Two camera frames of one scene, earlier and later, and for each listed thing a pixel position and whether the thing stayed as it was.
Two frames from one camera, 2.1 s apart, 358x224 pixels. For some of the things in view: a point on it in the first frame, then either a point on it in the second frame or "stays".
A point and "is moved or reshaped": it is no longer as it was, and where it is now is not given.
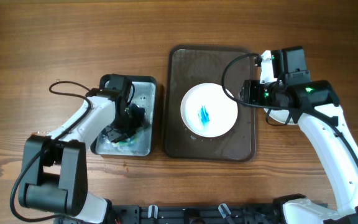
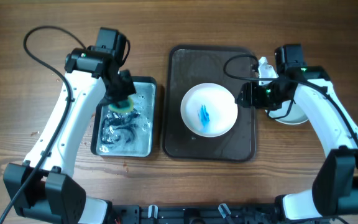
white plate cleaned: [280, 115] stays
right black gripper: [252, 88] stays
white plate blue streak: [207, 111] stays
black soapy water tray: [141, 143] stays
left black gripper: [135, 124] → [128, 89]
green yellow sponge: [132, 141] is moved or reshaped
